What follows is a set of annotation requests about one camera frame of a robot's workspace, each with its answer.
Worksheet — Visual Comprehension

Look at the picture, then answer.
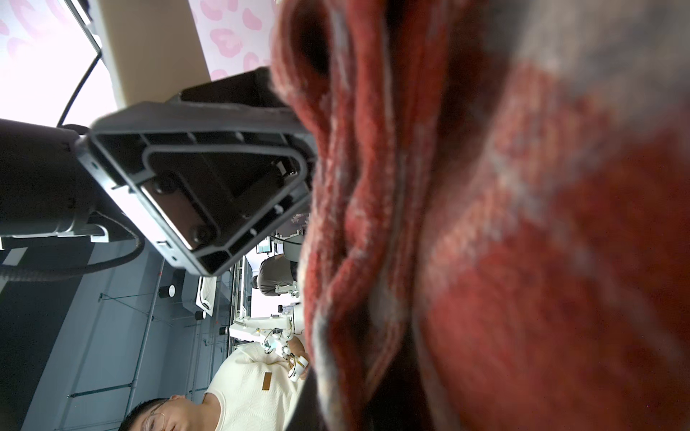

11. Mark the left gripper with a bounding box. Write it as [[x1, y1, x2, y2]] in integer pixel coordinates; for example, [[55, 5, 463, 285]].
[[1, 66, 317, 277]]

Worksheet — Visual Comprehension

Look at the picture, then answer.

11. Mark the red plaid skirt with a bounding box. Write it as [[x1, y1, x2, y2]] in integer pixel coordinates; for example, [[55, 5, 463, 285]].
[[271, 1, 689, 430]]

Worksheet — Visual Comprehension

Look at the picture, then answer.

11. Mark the person in background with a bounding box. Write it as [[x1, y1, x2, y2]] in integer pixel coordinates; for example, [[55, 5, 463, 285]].
[[252, 254, 298, 296]]

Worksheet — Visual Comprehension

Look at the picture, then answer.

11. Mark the person in white shirt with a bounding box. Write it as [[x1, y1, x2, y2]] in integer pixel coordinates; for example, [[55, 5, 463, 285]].
[[120, 343, 304, 430]]

